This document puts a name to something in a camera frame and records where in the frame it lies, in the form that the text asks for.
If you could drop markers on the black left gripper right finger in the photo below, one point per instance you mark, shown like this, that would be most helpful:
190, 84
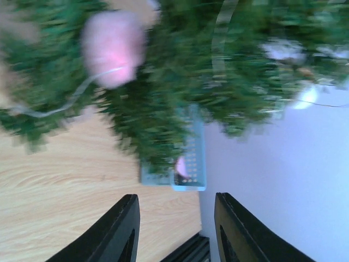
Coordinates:
243, 237

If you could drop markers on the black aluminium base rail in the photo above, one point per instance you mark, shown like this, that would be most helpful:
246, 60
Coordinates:
195, 249

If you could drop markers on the white pompom ornament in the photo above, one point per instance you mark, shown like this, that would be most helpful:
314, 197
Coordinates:
318, 61

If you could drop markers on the small green christmas tree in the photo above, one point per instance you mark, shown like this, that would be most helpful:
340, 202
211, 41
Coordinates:
205, 53

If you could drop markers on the pink heart ornament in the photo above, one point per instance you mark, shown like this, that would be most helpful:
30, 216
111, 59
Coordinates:
180, 167

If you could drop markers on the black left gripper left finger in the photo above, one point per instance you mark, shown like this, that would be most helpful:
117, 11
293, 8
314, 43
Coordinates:
113, 237

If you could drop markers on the light blue plastic basket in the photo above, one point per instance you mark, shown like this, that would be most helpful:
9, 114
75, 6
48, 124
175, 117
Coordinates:
194, 154

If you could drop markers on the pink pompom ornament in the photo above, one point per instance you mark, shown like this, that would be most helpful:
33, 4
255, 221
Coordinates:
113, 44

